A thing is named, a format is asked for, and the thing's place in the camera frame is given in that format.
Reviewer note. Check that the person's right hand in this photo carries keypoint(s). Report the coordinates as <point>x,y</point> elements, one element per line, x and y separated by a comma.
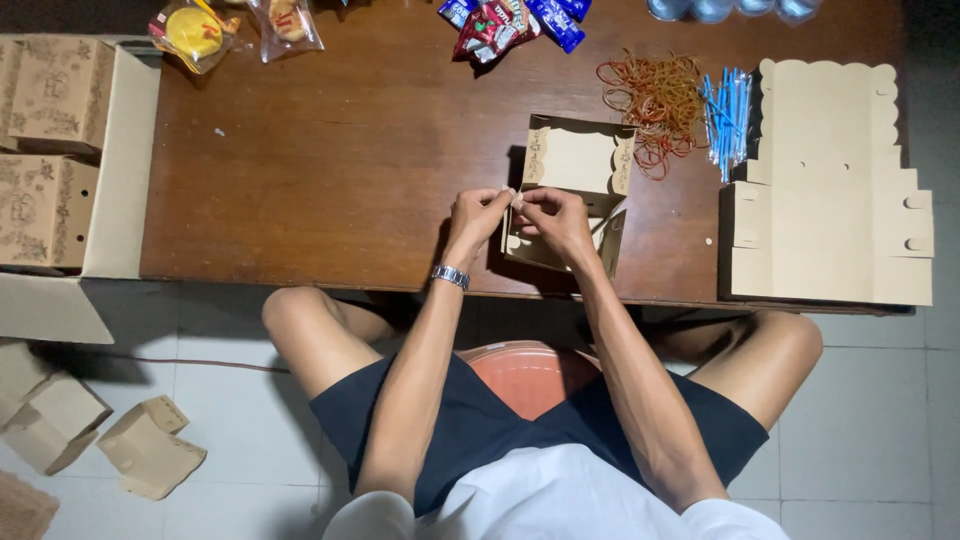
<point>564,225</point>

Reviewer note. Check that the person's left hand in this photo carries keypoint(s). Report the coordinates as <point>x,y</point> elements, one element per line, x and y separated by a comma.
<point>471,221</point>

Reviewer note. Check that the half-folded brown cardboard box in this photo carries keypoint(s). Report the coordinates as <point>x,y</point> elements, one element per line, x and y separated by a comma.
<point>577,161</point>

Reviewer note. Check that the silver wristwatch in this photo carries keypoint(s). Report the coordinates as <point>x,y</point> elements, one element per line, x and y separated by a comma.
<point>450,277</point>

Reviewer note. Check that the orange plastic stool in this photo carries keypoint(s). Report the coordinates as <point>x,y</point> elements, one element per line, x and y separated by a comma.
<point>529,379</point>

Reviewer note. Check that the pile of rubber bands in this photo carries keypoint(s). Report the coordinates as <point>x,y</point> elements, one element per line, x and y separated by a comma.
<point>660,97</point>

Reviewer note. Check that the person's left leg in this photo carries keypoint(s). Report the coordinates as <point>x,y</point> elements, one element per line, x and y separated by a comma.
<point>319,337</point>

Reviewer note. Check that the person's leg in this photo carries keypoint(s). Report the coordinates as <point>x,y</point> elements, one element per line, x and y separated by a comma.
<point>757,360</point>
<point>319,337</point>

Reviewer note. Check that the red snack packet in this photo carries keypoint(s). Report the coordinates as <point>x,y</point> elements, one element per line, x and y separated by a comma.
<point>495,26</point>

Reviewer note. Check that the bundle of blue straws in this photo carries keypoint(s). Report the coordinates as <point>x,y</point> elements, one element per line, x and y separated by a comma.
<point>726,112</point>

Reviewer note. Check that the blue snack packet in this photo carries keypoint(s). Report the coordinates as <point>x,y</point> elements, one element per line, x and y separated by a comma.
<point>556,24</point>
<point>576,7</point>
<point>457,10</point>

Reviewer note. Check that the person's dark shorts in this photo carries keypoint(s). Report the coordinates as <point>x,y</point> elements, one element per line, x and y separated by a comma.
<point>480,427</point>

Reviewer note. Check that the person's right leg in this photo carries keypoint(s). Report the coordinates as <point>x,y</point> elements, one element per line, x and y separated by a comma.
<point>757,360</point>

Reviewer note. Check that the stack of flat cardboard boxes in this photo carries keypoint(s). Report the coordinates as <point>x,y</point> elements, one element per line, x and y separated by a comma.
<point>825,202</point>

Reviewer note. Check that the clear bag with brown pastry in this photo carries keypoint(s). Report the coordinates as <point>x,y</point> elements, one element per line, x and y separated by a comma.
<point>286,24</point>

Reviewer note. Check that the person's white shirt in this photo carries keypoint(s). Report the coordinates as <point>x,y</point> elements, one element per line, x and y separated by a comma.
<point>555,499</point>

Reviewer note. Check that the clear bag with yellow pastry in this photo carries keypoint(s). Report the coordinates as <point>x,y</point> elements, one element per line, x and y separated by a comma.
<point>193,31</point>

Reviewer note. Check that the large open cardboard carton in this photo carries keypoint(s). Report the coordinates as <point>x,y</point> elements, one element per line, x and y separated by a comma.
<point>124,165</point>

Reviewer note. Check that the plain folded cardboard box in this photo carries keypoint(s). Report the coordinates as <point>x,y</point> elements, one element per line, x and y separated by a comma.
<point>154,450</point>
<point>58,424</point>
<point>19,371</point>

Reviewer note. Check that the printed closed cardboard box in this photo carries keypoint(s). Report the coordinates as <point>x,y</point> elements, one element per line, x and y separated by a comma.
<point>61,94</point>
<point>41,210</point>

